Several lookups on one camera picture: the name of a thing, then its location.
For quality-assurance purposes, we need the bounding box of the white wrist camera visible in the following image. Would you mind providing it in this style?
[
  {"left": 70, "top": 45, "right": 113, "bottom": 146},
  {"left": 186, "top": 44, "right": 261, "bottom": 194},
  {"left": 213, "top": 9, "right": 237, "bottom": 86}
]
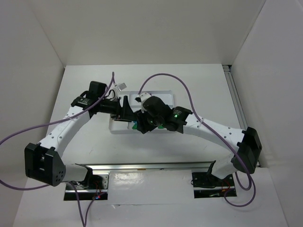
[
  {"left": 115, "top": 83, "right": 127, "bottom": 93},
  {"left": 135, "top": 92, "right": 151, "bottom": 104}
]

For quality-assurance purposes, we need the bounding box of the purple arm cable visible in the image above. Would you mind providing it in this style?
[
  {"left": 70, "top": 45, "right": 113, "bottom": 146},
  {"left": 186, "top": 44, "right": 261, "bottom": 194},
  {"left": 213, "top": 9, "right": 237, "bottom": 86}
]
[
  {"left": 0, "top": 71, "right": 116, "bottom": 227},
  {"left": 138, "top": 73, "right": 257, "bottom": 208}
]

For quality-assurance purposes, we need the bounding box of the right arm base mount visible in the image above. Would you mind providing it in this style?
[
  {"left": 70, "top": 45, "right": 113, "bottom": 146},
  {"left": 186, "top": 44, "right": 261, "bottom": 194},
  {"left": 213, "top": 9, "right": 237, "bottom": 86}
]
[{"left": 189, "top": 163, "right": 237, "bottom": 199}]

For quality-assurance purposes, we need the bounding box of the aluminium front rail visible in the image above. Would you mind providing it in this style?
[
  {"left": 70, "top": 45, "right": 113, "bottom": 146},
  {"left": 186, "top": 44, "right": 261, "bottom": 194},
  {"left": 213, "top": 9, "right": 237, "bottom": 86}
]
[{"left": 84, "top": 162, "right": 212, "bottom": 171}]

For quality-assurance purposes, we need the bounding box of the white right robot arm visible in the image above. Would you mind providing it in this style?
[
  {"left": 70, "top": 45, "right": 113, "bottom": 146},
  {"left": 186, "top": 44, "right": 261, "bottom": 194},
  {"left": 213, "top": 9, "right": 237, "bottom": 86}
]
[{"left": 135, "top": 93, "right": 262, "bottom": 179}]

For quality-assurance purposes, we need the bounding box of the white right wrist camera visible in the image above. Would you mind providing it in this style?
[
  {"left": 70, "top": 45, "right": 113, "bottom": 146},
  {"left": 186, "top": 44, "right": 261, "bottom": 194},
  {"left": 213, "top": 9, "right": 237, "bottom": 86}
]
[{"left": 135, "top": 92, "right": 151, "bottom": 104}]

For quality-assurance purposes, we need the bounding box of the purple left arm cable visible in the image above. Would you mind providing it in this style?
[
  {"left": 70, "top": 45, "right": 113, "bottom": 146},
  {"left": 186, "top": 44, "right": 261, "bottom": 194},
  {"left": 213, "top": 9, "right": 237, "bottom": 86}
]
[{"left": 0, "top": 71, "right": 116, "bottom": 227}]

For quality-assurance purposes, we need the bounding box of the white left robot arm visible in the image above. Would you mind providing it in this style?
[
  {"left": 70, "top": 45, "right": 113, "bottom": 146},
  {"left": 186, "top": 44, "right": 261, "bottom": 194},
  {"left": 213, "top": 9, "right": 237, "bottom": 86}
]
[{"left": 25, "top": 81, "right": 136, "bottom": 187}]

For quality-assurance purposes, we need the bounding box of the teal lego brick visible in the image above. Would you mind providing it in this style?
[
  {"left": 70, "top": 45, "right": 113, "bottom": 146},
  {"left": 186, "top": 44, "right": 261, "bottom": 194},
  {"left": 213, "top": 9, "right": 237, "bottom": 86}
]
[{"left": 132, "top": 122, "right": 137, "bottom": 130}]

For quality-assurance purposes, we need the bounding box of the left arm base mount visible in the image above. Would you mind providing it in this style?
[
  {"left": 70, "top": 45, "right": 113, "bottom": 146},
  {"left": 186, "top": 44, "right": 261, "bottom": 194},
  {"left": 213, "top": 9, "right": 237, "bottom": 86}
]
[{"left": 63, "top": 171, "right": 110, "bottom": 201}]

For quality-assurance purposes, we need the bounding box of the clear plastic divided tray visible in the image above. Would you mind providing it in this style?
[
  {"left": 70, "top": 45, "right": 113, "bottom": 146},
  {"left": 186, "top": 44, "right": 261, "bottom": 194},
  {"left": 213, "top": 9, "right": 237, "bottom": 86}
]
[{"left": 108, "top": 90, "right": 175, "bottom": 134}]

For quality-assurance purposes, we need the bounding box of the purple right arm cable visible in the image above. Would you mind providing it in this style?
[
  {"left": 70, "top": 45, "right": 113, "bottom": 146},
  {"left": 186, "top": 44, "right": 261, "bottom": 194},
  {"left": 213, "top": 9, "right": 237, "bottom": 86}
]
[{"left": 138, "top": 73, "right": 257, "bottom": 208}]

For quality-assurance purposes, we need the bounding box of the aluminium side rail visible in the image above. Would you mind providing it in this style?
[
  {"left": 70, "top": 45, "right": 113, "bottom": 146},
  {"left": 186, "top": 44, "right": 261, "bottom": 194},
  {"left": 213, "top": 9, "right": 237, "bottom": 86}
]
[{"left": 222, "top": 65, "right": 247, "bottom": 129}]

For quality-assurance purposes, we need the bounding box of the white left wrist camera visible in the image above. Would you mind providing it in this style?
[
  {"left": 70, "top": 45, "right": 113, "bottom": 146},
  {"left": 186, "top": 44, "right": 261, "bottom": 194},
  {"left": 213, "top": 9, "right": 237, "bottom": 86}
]
[{"left": 115, "top": 83, "right": 127, "bottom": 93}]

